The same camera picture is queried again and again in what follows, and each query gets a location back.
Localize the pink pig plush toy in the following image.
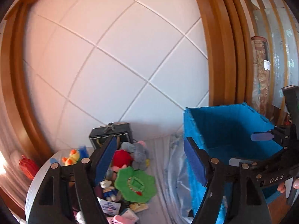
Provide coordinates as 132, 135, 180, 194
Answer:
107, 215, 135, 224

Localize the person's right hand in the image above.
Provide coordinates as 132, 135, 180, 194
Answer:
277, 179, 299, 193

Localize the red handbag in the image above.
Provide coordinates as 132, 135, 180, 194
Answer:
19, 155, 40, 180

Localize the light blue plastic paddle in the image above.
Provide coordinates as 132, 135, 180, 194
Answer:
50, 158, 59, 164

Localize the yellow duck plush toy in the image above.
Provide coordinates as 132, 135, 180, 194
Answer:
62, 149, 80, 166

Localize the small bear doll blue dress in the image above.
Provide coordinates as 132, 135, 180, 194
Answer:
100, 180, 117, 202

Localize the blue feather duster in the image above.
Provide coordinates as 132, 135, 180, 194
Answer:
78, 146, 89, 160

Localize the white wet wipes pack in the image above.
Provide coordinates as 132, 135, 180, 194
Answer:
97, 198, 121, 216

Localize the blue plastic crate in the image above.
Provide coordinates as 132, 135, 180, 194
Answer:
184, 103, 281, 223

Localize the red plush toy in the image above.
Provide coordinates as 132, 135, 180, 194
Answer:
112, 150, 134, 168

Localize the green crocodile plush toy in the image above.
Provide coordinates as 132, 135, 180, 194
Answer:
114, 166, 157, 203

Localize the striped grey tablecloth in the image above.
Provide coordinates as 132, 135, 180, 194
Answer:
25, 132, 195, 224

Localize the grey elephant plush toy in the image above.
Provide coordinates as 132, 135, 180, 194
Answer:
121, 141, 150, 171

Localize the black gift box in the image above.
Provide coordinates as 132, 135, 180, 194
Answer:
89, 122, 133, 149

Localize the rolled patterned carpet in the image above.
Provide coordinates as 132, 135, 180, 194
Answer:
251, 36, 271, 116

